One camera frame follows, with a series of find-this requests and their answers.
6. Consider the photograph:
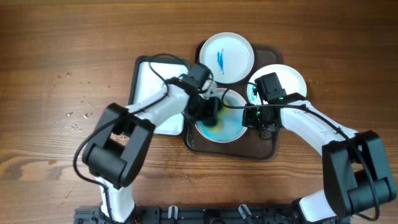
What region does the green yellow sponge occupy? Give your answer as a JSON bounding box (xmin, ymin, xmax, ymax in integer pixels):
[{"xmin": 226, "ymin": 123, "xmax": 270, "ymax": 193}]
[{"xmin": 201, "ymin": 97, "xmax": 224, "ymax": 128}]

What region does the pinkish white plate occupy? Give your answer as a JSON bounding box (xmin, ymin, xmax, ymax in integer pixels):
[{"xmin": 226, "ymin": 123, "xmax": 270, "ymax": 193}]
[{"xmin": 195, "ymin": 90, "xmax": 247, "ymax": 143}]

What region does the white plate blue smear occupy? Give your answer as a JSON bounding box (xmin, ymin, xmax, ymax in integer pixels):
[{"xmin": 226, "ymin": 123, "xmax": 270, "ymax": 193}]
[{"xmin": 246, "ymin": 64, "xmax": 307, "ymax": 106}]

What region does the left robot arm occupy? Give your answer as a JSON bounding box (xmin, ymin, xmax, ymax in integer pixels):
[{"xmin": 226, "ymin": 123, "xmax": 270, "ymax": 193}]
[{"xmin": 77, "ymin": 63, "xmax": 222, "ymax": 223}]

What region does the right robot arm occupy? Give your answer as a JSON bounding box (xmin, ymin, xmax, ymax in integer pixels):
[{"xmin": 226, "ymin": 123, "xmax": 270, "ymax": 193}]
[{"xmin": 243, "ymin": 73, "xmax": 397, "ymax": 223}]

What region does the brown plastic tray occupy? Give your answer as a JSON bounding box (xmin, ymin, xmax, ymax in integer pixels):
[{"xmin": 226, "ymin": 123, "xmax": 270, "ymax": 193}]
[{"xmin": 182, "ymin": 44, "xmax": 283, "ymax": 160}]

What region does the black tray with white liner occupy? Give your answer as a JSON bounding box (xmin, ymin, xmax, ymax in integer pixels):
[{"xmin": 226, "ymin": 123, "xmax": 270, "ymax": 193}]
[{"xmin": 128, "ymin": 55, "xmax": 190, "ymax": 136}]

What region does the white plate blue streak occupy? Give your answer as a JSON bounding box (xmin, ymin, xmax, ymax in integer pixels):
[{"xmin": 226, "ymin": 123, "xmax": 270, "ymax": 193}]
[{"xmin": 198, "ymin": 32, "xmax": 254, "ymax": 84}]

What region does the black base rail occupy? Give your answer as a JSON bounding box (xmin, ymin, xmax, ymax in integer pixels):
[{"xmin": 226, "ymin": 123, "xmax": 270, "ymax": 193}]
[{"xmin": 73, "ymin": 204, "xmax": 352, "ymax": 224}]

